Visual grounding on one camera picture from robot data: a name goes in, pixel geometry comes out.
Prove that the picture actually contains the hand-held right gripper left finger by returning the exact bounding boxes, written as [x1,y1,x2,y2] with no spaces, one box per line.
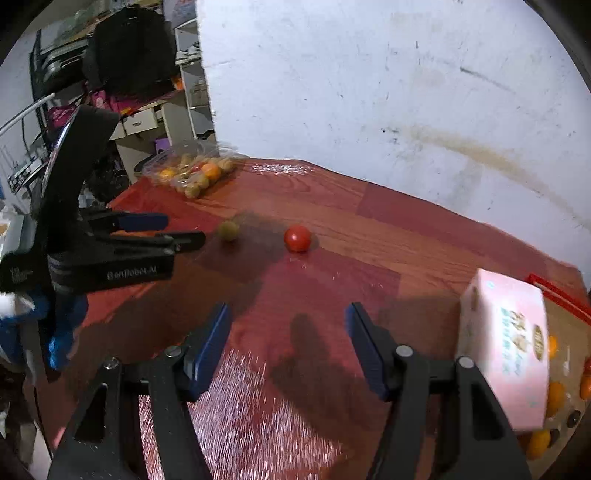
[46,302,233,480]

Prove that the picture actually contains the pink bags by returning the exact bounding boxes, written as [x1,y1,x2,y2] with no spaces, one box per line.
[45,89,122,131]

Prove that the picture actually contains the person's left hand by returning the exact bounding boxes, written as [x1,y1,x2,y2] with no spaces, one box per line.
[0,293,89,371]

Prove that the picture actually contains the black metal rack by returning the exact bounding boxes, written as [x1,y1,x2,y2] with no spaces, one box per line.
[29,27,94,153]

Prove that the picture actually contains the large orange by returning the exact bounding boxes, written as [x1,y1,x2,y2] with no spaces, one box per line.
[546,381,567,419]
[524,429,553,460]

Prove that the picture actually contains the white drawer cabinet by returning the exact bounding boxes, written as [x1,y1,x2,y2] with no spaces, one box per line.
[108,108,163,140]

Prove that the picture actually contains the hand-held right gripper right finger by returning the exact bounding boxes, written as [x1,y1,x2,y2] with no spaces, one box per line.
[345,302,533,480]

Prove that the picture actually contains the white shoe shelf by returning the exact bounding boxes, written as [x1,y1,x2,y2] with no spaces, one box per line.
[172,18,216,142]

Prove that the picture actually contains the black backpack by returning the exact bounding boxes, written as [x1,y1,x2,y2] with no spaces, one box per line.
[82,6,179,89]

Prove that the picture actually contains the clear plastic bag of fruit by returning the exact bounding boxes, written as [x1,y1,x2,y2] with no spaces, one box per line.
[140,140,237,200]

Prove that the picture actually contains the white sneakers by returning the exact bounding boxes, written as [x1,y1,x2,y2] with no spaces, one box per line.
[174,41,202,66]

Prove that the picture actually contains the white pipe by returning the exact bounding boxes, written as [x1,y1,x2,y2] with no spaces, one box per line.
[0,91,57,136]

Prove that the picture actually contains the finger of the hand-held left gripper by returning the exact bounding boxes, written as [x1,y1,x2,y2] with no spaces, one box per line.
[110,231,206,256]
[78,210,168,234]

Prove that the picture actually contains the pink tissue pack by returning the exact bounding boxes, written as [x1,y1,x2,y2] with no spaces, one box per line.
[454,268,550,433]

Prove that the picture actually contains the red cardboard box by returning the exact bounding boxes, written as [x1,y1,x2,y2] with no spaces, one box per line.
[519,272,591,467]

